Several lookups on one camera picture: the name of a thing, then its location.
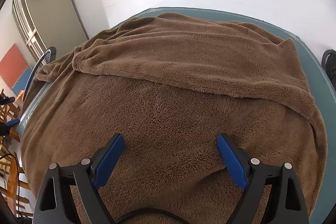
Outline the black mesh chair right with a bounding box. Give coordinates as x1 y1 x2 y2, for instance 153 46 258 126
321 50 336 89

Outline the wooden chair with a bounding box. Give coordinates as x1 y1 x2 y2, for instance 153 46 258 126
0 90 34 219

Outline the brown fleece garment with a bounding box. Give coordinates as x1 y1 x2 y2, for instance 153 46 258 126
21 13 327 223

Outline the black mesh chair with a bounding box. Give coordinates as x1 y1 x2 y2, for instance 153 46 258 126
321 50 336 89
22 47 57 102

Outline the grey tall cabinet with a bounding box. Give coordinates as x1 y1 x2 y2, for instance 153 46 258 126
12 0 88 60

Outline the red foam floor mat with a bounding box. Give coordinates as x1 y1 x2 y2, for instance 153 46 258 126
0 44 28 89

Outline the black mesh chair left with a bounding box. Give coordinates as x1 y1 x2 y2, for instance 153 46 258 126
22 47 57 102

